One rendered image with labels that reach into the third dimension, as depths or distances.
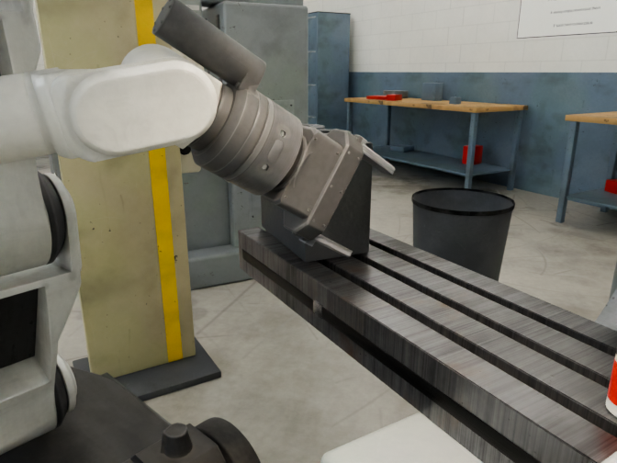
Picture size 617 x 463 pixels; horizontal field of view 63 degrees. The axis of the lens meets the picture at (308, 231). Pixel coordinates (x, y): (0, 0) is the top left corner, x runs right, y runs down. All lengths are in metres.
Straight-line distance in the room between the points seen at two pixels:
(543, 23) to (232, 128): 5.43
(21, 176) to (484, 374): 0.59
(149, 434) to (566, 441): 0.75
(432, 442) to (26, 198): 0.57
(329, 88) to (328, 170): 7.23
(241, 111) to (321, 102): 7.24
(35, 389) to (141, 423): 0.25
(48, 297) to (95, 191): 1.20
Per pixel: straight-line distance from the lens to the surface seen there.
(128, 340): 2.19
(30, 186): 0.74
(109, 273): 2.07
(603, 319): 0.85
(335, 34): 7.81
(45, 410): 0.97
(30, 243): 0.75
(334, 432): 1.91
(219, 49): 0.46
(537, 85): 5.76
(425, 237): 2.41
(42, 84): 0.43
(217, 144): 0.45
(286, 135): 0.47
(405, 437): 0.60
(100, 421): 1.11
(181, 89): 0.41
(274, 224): 0.93
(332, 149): 0.52
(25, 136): 0.44
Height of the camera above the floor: 1.21
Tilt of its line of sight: 18 degrees down
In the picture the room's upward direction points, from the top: straight up
